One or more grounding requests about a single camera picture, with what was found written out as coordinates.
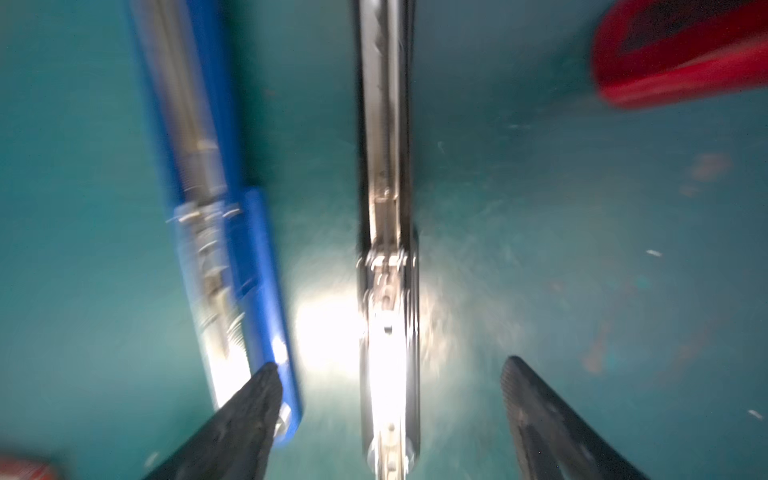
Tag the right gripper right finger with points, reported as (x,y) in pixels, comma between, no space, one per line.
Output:
(551,440)

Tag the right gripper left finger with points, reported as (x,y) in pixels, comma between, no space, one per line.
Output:
(235,443)

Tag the red white staple box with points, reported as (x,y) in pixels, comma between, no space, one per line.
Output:
(12,468)

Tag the red spray bottle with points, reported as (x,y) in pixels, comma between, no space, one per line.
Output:
(650,53)

